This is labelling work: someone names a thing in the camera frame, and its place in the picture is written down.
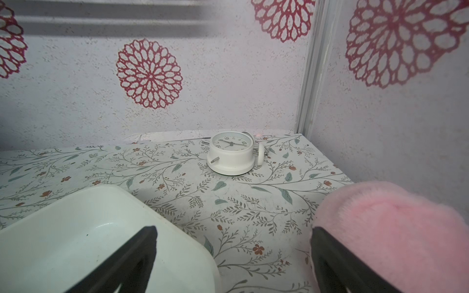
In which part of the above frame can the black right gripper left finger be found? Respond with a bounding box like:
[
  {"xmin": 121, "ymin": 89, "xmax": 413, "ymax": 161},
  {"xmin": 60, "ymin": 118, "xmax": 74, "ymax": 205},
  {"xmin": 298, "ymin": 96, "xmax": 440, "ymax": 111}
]
[{"xmin": 67, "ymin": 226, "xmax": 158, "ymax": 293}]

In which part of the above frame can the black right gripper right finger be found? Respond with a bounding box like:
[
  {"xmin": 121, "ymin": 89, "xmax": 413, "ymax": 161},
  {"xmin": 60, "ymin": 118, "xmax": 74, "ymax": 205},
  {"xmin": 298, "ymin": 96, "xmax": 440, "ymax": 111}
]
[{"xmin": 310, "ymin": 227, "xmax": 399, "ymax": 293}]

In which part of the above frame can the white plastic storage box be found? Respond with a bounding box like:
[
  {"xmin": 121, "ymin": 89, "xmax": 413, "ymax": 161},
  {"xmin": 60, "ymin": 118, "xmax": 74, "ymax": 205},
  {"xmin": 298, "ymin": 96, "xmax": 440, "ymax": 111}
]
[{"xmin": 1, "ymin": 185, "xmax": 222, "ymax": 293}]

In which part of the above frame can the white alarm clock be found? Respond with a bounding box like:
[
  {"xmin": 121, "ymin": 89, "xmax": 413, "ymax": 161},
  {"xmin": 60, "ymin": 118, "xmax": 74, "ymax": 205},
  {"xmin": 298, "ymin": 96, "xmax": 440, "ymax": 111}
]
[{"xmin": 205, "ymin": 131, "xmax": 267, "ymax": 177}]

